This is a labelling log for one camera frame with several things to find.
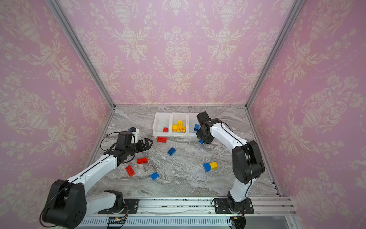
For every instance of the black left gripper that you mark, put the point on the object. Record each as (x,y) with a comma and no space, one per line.
(142,148)

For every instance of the middle white plastic bin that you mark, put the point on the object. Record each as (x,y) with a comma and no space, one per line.
(175,120)

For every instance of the yellow lego beside blue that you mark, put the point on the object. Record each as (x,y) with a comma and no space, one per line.
(213,165)

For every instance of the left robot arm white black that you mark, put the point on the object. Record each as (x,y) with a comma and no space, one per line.
(67,204)

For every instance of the blue lego brick beside yellow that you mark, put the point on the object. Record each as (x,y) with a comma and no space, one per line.
(207,167)

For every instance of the aluminium corner post right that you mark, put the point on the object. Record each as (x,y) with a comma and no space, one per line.
(283,33)

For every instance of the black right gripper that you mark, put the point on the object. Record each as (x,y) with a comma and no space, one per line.
(204,134)

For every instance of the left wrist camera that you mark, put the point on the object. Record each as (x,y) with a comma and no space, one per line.
(135,132)

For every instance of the aluminium corner post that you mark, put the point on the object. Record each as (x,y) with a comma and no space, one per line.
(283,33)
(76,43)

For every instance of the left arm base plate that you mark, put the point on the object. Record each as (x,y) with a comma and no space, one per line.
(129,205)

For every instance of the aluminium corner post left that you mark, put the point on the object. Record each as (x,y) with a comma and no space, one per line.
(76,43)

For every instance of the aluminium front rail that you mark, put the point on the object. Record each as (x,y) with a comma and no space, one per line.
(198,212)

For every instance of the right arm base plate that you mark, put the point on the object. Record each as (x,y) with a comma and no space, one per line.
(228,206)

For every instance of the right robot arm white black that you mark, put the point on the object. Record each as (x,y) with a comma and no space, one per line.
(247,161)

